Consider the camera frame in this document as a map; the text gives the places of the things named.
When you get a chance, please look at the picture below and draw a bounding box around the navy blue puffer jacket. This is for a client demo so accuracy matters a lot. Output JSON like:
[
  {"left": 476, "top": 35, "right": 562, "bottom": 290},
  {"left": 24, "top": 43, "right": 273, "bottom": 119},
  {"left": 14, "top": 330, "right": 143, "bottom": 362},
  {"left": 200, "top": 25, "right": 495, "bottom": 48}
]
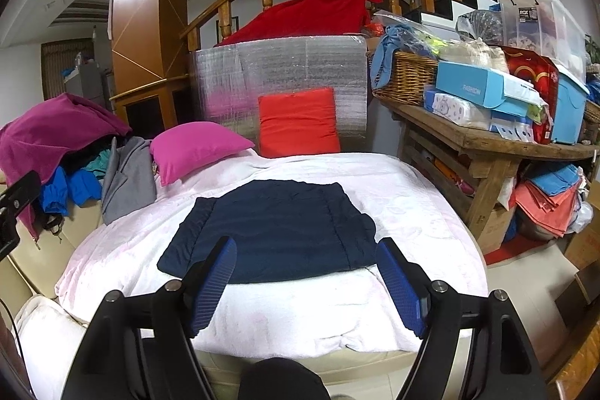
[{"left": 157, "top": 180, "right": 376, "bottom": 284}]

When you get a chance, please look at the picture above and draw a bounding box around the magenta garment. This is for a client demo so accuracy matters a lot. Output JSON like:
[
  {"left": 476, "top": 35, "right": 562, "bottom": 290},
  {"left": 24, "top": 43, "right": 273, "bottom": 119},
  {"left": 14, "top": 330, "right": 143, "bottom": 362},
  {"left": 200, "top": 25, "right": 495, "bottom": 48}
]
[{"left": 1, "top": 93, "right": 131, "bottom": 241}]

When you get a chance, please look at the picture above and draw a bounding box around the blue garment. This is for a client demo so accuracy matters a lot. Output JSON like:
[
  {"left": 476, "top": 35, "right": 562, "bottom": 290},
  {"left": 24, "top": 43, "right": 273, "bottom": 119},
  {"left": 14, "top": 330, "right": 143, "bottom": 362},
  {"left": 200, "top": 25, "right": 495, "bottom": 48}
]
[{"left": 40, "top": 166, "right": 102, "bottom": 216}]

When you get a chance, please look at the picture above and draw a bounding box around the teal garment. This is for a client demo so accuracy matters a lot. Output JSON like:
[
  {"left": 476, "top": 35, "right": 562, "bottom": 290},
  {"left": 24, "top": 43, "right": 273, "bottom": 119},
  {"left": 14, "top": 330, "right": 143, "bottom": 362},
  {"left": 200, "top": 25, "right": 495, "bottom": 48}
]
[{"left": 84, "top": 149, "right": 112, "bottom": 180}]

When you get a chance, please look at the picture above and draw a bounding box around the grey garment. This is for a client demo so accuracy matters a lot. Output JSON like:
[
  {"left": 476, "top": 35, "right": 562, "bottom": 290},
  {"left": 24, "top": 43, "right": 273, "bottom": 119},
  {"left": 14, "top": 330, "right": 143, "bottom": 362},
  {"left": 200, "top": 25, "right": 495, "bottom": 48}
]
[{"left": 100, "top": 136, "right": 157, "bottom": 225}]

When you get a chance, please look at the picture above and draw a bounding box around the cardboard box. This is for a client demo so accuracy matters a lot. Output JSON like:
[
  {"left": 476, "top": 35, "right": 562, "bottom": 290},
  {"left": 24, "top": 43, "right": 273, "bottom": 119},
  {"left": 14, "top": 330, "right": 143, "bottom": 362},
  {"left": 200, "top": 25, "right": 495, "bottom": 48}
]
[{"left": 565, "top": 181, "right": 600, "bottom": 270}]

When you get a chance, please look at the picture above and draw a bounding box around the coral folded cloth stack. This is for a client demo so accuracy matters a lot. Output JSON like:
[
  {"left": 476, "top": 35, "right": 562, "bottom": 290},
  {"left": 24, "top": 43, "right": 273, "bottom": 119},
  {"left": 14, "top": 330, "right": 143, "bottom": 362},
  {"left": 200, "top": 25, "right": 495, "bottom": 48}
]
[{"left": 514, "top": 181, "right": 578, "bottom": 238}]

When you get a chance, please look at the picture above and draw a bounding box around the pink pillow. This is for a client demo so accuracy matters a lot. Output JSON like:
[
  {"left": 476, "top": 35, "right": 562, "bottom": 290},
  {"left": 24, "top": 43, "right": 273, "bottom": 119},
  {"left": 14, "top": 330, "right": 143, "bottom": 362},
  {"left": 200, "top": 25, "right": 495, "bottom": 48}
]
[{"left": 150, "top": 122, "right": 254, "bottom": 187}]

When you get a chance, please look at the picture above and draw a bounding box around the wooden table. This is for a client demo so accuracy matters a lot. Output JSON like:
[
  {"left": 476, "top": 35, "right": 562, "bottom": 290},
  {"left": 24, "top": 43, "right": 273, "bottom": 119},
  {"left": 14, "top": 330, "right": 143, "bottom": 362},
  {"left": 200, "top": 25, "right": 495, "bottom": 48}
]
[{"left": 378, "top": 96, "right": 599, "bottom": 255}]

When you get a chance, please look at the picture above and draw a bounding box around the wooden pillar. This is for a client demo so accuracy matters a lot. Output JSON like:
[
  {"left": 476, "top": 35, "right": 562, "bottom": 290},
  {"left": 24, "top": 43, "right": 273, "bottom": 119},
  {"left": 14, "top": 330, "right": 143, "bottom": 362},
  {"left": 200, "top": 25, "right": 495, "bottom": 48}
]
[{"left": 111, "top": 0, "right": 188, "bottom": 139}]

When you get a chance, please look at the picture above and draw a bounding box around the white tissue pack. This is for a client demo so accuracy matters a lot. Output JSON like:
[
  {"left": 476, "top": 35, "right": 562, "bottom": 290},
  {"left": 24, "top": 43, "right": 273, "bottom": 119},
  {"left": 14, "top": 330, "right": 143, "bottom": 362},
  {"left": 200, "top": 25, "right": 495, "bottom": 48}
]
[{"left": 423, "top": 86, "right": 491, "bottom": 131}]

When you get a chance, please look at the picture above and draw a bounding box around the silver foil insulation board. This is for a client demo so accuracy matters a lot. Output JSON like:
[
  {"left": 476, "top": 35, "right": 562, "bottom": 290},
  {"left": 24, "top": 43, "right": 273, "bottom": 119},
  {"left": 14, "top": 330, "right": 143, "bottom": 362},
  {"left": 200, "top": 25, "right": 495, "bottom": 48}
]
[{"left": 190, "top": 36, "right": 368, "bottom": 151}]

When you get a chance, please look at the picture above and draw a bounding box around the light blue shoe box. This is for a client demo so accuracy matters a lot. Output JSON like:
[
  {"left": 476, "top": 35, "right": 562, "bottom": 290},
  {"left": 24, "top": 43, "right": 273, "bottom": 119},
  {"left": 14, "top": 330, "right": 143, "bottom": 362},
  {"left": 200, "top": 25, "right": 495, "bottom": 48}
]
[{"left": 435, "top": 61, "right": 545, "bottom": 117}]

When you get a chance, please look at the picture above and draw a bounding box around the blue plastic bin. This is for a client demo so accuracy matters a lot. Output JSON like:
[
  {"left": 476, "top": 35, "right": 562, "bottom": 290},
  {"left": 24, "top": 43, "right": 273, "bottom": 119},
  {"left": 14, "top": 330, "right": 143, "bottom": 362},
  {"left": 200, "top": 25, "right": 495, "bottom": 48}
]
[{"left": 551, "top": 73, "right": 589, "bottom": 144}]

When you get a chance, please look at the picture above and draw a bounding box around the red-orange cushion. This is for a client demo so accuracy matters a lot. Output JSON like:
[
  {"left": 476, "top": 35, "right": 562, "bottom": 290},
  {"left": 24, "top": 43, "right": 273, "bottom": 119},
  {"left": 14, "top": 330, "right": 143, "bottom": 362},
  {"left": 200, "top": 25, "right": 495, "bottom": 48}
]
[{"left": 258, "top": 87, "right": 341, "bottom": 158}]

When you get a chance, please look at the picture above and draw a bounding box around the wicker basket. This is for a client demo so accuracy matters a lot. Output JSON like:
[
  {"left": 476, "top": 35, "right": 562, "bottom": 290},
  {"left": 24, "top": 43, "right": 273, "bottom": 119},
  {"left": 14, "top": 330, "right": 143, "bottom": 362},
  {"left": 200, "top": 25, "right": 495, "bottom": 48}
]
[{"left": 372, "top": 51, "right": 438, "bottom": 106}]

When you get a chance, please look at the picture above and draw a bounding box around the red gift bag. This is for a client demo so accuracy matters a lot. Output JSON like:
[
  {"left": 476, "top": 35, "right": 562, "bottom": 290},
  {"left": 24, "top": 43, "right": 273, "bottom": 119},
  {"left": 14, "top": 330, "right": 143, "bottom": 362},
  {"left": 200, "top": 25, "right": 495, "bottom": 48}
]
[{"left": 502, "top": 46, "right": 558, "bottom": 144}]

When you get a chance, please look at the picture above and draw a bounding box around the light blue cloth in basket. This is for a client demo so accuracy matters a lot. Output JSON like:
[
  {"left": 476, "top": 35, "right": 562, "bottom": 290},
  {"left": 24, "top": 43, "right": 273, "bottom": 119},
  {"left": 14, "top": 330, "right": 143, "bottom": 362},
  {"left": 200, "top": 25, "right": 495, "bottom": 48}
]
[{"left": 369, "top": 22, "right": 436, "bottom": 89}]

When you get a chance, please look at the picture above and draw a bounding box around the clear plastic storage box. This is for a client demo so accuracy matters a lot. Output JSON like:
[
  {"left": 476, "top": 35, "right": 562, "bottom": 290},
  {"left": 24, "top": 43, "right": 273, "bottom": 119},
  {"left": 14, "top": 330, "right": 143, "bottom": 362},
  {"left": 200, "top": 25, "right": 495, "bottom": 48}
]
[{"left": 498, "top": 0, "right": 586, "bottom": 86}]

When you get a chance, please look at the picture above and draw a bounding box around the red blanket on railing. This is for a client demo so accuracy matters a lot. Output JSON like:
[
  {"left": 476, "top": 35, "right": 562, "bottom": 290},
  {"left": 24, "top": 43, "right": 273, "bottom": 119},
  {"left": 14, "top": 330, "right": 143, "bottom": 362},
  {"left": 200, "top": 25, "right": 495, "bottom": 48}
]
[{"left": 219, "top": 0, "right": 383, "bottom": 46}]

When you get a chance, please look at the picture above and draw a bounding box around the black cable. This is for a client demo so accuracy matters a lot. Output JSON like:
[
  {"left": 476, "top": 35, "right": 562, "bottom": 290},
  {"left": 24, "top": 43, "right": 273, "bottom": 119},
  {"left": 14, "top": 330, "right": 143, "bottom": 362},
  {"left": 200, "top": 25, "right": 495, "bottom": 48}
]
[{"left": 0, "top": 295, "right": 37, "bottom": 400}]

